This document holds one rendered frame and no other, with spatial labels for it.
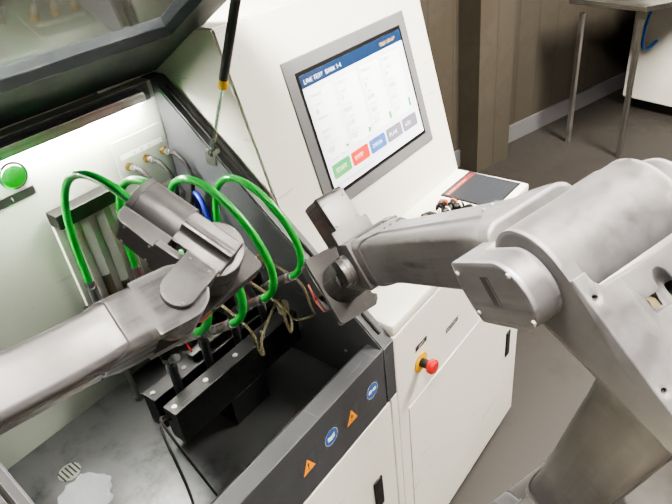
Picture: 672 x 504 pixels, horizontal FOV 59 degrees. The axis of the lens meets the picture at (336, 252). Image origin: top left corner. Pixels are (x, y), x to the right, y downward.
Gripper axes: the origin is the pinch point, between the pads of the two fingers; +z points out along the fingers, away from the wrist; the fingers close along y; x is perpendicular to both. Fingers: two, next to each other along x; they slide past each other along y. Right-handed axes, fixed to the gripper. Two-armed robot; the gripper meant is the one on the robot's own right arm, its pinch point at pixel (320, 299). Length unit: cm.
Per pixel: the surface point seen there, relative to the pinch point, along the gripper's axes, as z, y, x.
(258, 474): 21.0, -19.1, 16.5
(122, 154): 33, 48, 7
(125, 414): 59, 3, 28
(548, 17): 160, 100, -318
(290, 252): 28.6, 13.4, -12.4
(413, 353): 35.4, -18.4, -28.9
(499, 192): 38, 4, -79
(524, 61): 177, 84, -296
